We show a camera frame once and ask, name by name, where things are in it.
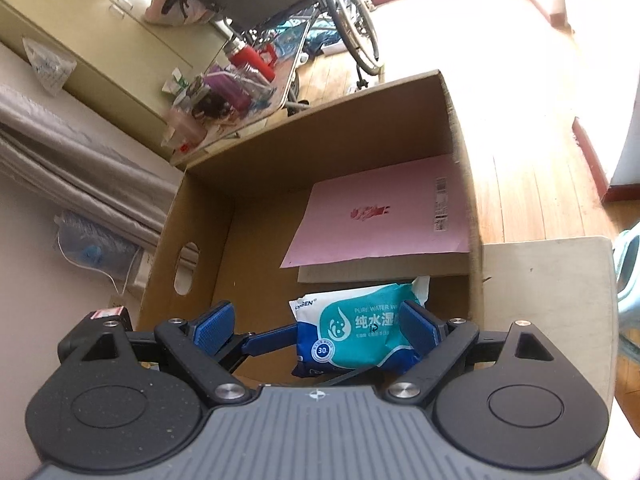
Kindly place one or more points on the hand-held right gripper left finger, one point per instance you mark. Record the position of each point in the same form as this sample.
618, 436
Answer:
215, 332

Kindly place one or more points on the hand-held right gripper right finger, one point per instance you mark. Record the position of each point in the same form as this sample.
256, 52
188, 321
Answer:
416, 327

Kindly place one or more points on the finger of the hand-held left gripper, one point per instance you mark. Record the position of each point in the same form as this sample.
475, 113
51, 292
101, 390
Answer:
270, 339
352, 376

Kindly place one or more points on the wet wipes pack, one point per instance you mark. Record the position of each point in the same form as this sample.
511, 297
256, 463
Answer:
350, 330

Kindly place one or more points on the brown cardboard box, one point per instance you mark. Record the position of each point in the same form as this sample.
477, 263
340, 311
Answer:
250, 240

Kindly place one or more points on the pink book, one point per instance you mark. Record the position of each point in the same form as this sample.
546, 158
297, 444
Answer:
380, 225

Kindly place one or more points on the brown cardboard sheet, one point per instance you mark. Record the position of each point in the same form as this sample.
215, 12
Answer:
380, 269

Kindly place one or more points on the large water bottle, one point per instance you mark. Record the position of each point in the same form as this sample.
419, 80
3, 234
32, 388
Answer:
95, 250

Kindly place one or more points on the grey curtain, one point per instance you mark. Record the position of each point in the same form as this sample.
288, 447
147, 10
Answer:
75, 160

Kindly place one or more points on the pink plastic cup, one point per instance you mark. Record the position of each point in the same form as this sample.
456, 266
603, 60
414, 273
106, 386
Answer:
184, 130

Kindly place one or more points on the light blue plastic stool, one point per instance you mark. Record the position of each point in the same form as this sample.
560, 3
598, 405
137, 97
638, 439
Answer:
630, 275

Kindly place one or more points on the dark jar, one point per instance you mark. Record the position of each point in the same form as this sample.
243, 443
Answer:
210, 105

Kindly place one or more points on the small paper carton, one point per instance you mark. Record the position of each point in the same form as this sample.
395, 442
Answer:
175, 82

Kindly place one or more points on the folding table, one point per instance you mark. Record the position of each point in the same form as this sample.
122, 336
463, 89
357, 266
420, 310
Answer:
285, 75

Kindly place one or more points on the clear plastic bag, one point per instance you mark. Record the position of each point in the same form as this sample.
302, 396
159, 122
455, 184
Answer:
47, 67

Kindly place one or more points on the red bottle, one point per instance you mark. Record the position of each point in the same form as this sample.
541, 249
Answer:
245, 55

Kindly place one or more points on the beige cabinet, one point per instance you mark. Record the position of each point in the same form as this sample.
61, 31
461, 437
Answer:
100, 35

